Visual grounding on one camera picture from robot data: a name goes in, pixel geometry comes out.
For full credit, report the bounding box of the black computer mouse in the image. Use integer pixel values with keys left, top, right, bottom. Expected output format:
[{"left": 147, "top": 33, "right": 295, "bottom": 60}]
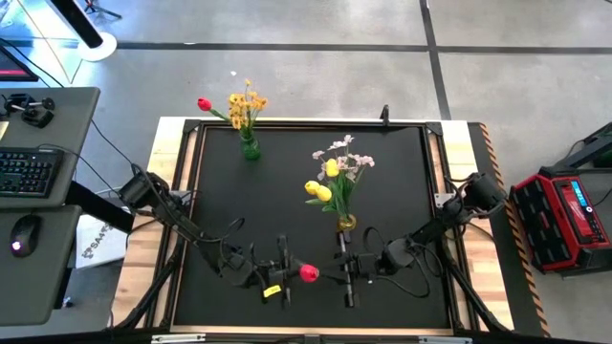
[{"left": 8, "top": 213, "right": 43, "bottom": 259}]

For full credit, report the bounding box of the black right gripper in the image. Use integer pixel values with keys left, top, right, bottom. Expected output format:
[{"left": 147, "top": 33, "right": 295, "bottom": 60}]
[{"left": 318, "top": 231, "right": 380, "bottom": 310}]

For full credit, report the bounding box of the yellow artificial tulip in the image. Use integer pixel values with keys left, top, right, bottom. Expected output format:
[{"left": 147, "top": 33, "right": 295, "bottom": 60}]
[
  {"left": 324, "top": 158, "right": 350, "bottom": 219},
  {"left": 315, "top": 184, "right": 348, "bottom": 219},
  {"left": 304, "top": 180, "right": 348, "bottom": 219}
]

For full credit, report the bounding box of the black equipment stand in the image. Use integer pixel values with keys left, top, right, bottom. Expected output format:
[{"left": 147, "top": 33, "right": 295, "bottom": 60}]
[{"left": 563, "top": 121, "right": 612, "bottom": 169}]

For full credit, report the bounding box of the white printed paper bag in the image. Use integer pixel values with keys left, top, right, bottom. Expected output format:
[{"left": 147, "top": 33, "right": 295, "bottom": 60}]
[{"left": 75, "top": 213, "right": 129, "bottom": 269}]

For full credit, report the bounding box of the black tripod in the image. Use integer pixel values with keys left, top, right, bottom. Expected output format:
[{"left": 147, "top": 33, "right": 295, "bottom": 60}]
[{"left": 83, "top": 0, "right": 123, "bottom": 21}]

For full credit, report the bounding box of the wooden table board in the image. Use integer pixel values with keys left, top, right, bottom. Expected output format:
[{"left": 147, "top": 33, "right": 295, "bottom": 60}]
[{"left": 112, "top": 117, "right": 516, "bottom": 336}]

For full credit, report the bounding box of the white round stand base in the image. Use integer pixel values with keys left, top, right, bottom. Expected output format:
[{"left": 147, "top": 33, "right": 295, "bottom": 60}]
[{"left": 78, "top": 31, "right": 119, "bottom": 63}]

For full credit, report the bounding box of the gray keyboard desk panel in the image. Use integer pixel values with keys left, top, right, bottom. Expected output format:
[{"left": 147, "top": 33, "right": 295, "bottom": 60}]
[{"left": 0, "top": 86, "right": 101, "bottom": 210}]

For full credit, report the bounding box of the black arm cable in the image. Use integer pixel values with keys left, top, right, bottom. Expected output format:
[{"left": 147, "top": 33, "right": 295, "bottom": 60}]
[
  {"left": 361, "top": 226, "right": 432, "bottom": 300},
  {"left": 209, "top": 217, "right": 250, "bottom": 262}
]

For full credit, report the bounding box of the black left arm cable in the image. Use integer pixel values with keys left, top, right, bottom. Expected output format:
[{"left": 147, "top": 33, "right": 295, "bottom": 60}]
[{"left": 209, "top": 217, "right": 250, "bottom": 262}]

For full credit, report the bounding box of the gray mouse desk panel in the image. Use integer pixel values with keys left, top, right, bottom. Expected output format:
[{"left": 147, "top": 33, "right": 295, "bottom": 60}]
[{"left": 0, "top": 204, "right": 83, "bottom": 327}]

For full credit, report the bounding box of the green ribbed glass vase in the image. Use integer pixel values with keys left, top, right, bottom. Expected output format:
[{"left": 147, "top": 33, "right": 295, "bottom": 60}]
[{"left": 239, "top": 133, "right": 262, "bottom": 161}]

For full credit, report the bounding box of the black mat hazard striped edge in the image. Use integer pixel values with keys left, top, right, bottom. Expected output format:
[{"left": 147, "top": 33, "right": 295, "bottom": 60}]
[{"left": 468, "top": 121, "right": 552, "bottom": 338}]

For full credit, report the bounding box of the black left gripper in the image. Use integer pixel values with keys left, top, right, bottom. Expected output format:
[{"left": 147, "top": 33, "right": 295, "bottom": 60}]
[{"left": 224, "top": 233, "right": 305, "bottom": 310}]

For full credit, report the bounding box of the black screen red edge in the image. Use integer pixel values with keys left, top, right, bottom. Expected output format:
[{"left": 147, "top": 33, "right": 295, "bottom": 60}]
[{"left": 0, "top": 45, "right": 40, "bottom": 83}]

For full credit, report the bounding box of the red artificial tulip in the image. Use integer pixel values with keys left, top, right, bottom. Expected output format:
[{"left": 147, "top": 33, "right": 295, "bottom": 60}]
[
  {"left": 197, "top": 97, "right": 240, "bottom": 126},
  {"left": 298, "top": 263, "right": 320, "bottom": 284}
]

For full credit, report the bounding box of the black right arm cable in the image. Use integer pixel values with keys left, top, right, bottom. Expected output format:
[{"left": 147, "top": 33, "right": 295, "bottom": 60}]
[{"left": 361, "top": 226, "right": 432, "bottom": 300}]

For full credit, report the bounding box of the red black tool case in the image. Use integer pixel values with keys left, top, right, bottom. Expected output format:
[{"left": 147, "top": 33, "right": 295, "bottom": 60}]
[{"left": 508, "top": 165, "right": 612, "bottom": 277}]

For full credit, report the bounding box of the black clamp gadget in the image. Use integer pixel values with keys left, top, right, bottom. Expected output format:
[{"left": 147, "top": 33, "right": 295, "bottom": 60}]
[{"left": 2, "top": 93, "right": 56, "bottom": 129}]

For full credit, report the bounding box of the yellow daffodil bunch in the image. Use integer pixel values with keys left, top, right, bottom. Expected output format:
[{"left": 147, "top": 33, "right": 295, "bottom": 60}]
[{"left": 227, "top": 78, "right": 269, "bottom": 140}]

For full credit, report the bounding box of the black keyboard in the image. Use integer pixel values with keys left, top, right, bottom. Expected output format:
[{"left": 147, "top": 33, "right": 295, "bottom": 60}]
[{"left": 0, "top": 146, "right": 64, "bottom": 200}]

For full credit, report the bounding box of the silver metal bracket strip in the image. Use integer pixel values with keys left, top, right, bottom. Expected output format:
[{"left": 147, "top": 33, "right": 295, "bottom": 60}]
[
  {"left": 419, "top": 335, "right": 473, "bottom": 344},
  {"left": 150, "top": 333, "right": 207, "bottom": 344}
]

